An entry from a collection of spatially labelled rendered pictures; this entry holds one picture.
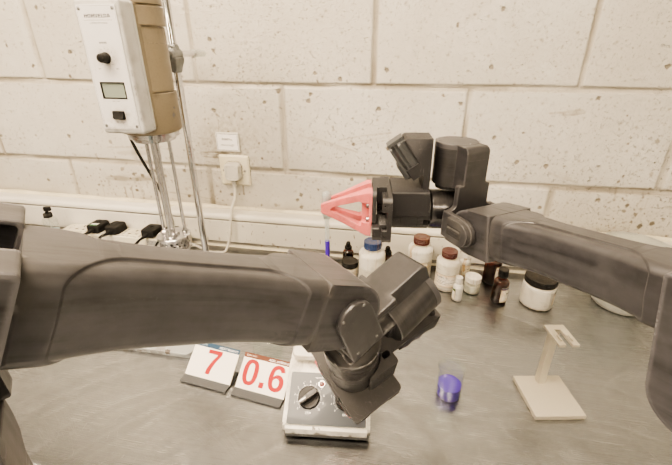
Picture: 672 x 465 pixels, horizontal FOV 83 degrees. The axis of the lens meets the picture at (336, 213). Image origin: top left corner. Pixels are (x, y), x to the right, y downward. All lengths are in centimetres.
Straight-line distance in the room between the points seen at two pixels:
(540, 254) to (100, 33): 67
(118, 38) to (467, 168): 54
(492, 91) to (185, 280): 84
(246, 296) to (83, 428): 54
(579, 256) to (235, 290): 31
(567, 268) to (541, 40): 64
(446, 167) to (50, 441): 70
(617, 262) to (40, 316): 40
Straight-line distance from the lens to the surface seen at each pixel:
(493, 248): 48
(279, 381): 70
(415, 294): 39
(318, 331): 30
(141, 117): 72
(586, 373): 86
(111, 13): 71
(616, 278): 40
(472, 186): 52
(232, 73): 104
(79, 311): 23
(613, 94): 104
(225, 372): 74
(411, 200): 52
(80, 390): 83
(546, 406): 76
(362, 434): 64
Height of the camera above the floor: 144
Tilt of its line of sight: 24 degrees down
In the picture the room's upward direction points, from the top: straight up
